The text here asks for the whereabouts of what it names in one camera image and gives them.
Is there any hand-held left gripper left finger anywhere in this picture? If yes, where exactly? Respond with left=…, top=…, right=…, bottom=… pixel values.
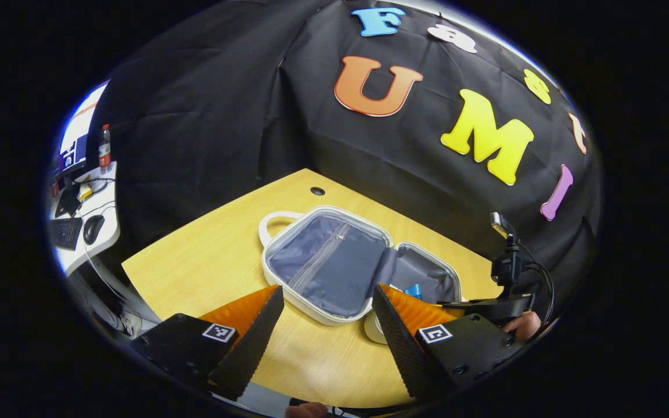
left=130, top=284, right=286, bottom=402

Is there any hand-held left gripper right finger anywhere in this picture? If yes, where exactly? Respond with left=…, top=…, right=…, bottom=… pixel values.
left=371, top=283, right=525, bottom=405

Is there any white suitcase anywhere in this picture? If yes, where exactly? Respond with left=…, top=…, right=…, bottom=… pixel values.
left=257, top=204, right=463, bottom=345

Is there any white side desk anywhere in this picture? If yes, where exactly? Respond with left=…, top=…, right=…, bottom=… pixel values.
left=49, top=161, right=121, bottom=277

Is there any black computer mouse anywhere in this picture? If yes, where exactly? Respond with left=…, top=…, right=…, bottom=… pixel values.
left=82, top=214, right=106, bottom=246

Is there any black keyboard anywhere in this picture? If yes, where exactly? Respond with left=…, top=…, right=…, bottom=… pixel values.
left=49, top=217, right=84, bottom=251

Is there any black backdrop cloth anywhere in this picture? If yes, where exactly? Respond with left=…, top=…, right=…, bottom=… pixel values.
left=85, top=0, right=602, bottom=314

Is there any black desk device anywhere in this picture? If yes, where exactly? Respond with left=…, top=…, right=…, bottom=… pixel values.
left=55, top=177, right=84, bottom=219

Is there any red label drink bottle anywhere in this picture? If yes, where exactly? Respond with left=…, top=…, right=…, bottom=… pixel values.
left=98, top=124, right=113, bottom=171

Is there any white blue monitor screen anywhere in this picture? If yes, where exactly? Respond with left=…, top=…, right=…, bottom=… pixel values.
left=57, top=83, right=109, bottom=175

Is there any black cable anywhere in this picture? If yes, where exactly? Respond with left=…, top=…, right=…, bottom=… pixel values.
left=517, top=241, right=556, bottom=326

